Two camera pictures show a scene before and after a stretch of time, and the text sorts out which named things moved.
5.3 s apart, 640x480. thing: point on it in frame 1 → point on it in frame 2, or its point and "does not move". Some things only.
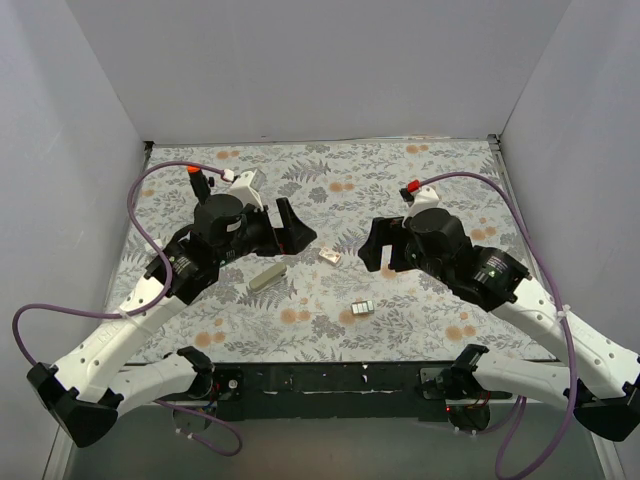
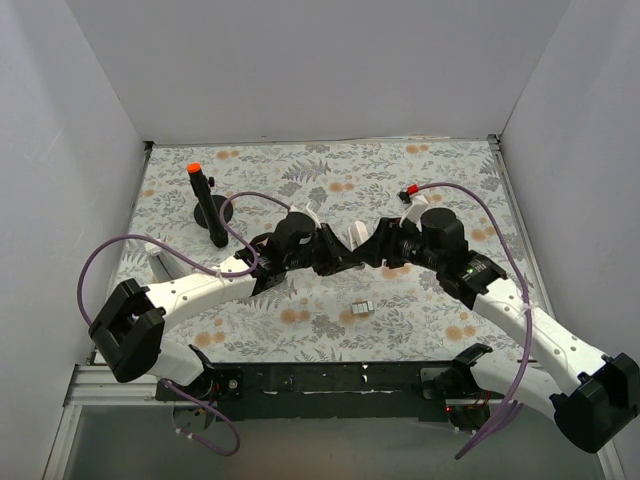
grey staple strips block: [363, 307] does not move
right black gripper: [395, 248] does not move
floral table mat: [323, 301] does not move
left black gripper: [273, 230] → [325, 248]
